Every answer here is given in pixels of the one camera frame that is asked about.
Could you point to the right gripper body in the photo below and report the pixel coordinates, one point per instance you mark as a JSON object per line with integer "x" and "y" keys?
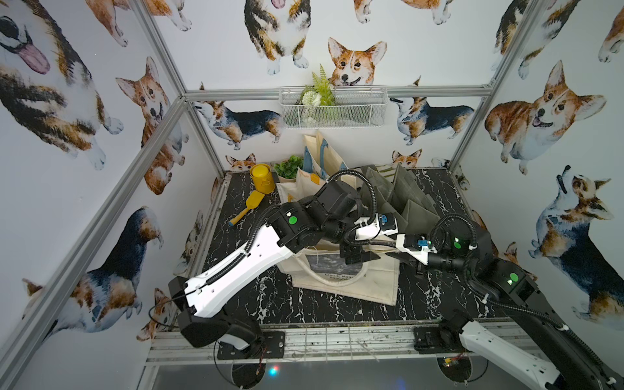
{"x": 433, "y": 250}

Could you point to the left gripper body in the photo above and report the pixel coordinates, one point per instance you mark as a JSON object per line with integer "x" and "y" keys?
{"x": 353, "y": 250}

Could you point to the white Monet canvas bag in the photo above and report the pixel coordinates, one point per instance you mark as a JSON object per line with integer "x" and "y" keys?
{"x": 320, "y": 268}

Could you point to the yellow-handled canvas bag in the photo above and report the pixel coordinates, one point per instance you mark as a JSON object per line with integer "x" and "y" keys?
{"x": 306, "y": 184}

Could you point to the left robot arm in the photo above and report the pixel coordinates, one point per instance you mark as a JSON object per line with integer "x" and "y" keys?
{"x": 280, "y": 232}

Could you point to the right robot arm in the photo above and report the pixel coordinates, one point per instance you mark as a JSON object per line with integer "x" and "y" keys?
{"x": 459, "y": 246}

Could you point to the olive green canvas bag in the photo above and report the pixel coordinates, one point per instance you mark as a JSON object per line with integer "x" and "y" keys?
{"x": 397, "y": 192}

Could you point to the green succulent plant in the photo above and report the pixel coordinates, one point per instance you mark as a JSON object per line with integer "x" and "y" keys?
{"x": 288, "y": 168}

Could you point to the artificial fern with flower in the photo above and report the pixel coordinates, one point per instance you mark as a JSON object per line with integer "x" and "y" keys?
{"x": 316, "y": 96}

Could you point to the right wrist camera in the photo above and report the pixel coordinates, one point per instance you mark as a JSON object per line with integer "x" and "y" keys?
{"x": 415, "y": 242}

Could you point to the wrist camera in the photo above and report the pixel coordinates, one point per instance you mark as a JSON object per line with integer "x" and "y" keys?
{"x": 415, "y": 242}
{"x": 384, "y": 225}

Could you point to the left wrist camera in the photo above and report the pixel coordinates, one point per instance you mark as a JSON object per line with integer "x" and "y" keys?
{"x": 384, "y": 225}

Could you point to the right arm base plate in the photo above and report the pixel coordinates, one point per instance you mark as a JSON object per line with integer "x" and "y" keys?
{"x": 436, "y": 340}

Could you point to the aluminium front rail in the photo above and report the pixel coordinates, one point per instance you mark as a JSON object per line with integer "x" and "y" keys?
{"x": 344, "y": 343}

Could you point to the blue-handled canvas bag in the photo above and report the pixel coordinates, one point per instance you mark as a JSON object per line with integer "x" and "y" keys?
{"x": 320, "y": 158}

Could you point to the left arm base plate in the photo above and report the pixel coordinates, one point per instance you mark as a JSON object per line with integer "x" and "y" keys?
{"x": 268, "y": 345}

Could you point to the white wire wall basket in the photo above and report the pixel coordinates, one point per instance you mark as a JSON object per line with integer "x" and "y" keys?
{"x": 356, "y": 107}

